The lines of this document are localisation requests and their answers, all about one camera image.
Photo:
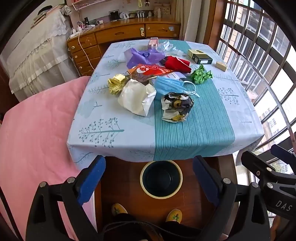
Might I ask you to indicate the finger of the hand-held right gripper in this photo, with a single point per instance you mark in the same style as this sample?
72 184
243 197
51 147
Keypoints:
256 163
284 154

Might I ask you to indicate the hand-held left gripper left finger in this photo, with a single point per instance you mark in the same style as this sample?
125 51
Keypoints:
91 183

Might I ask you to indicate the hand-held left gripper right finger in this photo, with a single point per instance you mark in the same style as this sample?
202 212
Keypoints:
205 180

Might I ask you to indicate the dark blue bin cream rim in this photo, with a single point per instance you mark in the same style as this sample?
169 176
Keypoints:
161 178

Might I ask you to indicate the black white wrapper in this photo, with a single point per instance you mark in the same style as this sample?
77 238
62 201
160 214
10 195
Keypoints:
177 105

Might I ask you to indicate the gold foil wrapper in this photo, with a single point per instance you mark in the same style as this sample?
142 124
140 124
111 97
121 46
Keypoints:
115 84

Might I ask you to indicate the blue face mask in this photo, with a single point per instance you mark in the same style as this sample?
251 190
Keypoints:
168 85

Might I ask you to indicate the small beige block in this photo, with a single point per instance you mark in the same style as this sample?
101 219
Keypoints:
222 65

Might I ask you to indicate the green wrapper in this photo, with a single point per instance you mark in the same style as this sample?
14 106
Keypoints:
201 75

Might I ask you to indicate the red cloth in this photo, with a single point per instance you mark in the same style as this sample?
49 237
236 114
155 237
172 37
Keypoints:
179 64

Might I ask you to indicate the red snack packet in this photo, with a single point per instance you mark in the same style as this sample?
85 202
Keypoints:
150 70

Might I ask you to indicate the purple plastic bag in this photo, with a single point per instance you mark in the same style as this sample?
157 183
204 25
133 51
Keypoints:
143 56

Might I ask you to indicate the clear plastic bag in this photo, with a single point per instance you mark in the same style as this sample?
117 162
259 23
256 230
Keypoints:
170 47

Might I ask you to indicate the pink box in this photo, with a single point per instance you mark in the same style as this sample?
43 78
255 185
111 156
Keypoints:
153 43

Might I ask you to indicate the person's right hand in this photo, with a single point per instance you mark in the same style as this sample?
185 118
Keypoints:
275 228

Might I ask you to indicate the yellow knitted slipper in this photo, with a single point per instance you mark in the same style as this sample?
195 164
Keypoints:
119 209
174 216

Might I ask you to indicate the black trousers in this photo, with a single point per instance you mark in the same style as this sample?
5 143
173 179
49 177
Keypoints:
124 219

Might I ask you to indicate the blue printed tablecloth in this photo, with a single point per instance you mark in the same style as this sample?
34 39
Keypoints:
196 129

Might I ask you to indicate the window grille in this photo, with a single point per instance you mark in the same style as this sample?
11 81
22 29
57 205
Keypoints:
254 41

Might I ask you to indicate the white lace covered furniture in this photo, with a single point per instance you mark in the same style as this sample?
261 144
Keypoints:
39 51

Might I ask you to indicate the white power strip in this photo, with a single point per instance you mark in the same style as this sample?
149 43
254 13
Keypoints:
75 33

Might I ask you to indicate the wooden dresser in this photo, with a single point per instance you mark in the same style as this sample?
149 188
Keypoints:
120 34

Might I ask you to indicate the beige curtain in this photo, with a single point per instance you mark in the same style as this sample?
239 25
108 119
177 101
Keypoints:
183 18

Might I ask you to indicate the black picture frame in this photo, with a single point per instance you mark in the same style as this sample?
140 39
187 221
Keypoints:
114 15

